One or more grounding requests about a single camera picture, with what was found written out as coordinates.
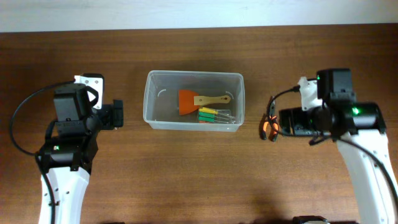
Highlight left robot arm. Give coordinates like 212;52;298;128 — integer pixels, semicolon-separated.
35;83;124;223

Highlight green screwdriver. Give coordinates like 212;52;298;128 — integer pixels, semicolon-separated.
198;112;234;119
198;116;229;124

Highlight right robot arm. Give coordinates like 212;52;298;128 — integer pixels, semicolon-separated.
279;68;397;223

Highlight green screwdriver left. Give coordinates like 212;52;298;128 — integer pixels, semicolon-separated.
198;116;229;124

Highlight clear plastic container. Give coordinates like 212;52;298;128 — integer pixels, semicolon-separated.
143;70;245;132

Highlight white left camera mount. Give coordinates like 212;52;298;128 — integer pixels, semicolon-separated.
74;73;104;110

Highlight green screwdriver right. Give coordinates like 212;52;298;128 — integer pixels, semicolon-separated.
198;112;234;119

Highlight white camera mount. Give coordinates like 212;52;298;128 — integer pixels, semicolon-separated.
298;77;322;111
74;73;104;110

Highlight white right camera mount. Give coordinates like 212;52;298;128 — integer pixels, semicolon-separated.
298;77;322;111

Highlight yellow screwdriver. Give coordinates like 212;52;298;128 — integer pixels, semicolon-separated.
199;107;233;118

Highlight orange black needle-nose pliers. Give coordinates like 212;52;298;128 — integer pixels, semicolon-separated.
259;96;279;142

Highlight dark object at bottom edge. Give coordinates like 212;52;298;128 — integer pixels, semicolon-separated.
292;215;330;224

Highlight clear screwdriver set case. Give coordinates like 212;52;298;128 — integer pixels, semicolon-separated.
197;107;236;124

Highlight orange scraper with wooden handle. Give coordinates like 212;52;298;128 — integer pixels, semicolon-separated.
178;90;231;116

